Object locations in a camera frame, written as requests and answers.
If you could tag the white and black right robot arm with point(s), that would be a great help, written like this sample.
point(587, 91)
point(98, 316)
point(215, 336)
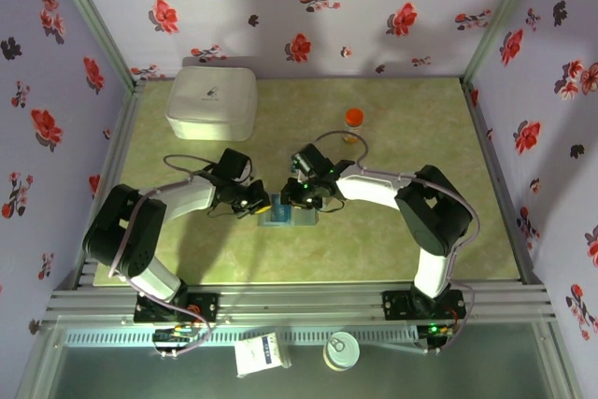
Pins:
point(432, 217)

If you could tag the blue credit card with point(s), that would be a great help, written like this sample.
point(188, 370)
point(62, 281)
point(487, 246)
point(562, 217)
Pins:
point(280, 214)

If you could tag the white paper box blue print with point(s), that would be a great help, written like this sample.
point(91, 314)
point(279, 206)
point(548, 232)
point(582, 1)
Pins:
point(259, 354)

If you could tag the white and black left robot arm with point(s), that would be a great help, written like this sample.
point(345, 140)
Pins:
point(131, 240)

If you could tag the white zipped storage case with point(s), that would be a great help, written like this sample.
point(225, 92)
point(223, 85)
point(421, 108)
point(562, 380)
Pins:
point(210, 102)

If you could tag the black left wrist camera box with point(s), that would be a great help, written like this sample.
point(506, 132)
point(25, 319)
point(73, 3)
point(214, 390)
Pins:
point(235, 164)

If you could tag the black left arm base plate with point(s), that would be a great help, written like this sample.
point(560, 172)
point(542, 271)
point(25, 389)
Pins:
point(203, 308)

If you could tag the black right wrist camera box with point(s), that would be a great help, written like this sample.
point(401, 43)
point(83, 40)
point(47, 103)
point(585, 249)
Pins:
point(309, 160)

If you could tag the clear card case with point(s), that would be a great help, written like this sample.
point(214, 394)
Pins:
point(306, 219)

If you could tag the aluminium corner post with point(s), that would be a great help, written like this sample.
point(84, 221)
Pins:
point(502, 16)
point(89, 16)

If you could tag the tin can with pull tab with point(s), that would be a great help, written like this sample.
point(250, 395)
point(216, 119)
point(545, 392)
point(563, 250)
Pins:
point(341, 350)

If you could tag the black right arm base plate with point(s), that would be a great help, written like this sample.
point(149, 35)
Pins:
point(397, 305)

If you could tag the aluminium side rail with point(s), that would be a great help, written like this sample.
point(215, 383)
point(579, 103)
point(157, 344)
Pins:
point(117, 156)
point(500, 175)

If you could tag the long aluminium frame rail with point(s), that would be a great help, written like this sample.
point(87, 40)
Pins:
point(299, 301)

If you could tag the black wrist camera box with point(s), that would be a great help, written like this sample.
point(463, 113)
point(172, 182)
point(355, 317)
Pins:
point(235, 164)
point(309, 160)

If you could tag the vitamin bottle with orange cap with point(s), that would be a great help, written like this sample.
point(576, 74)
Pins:
point(354, 118)

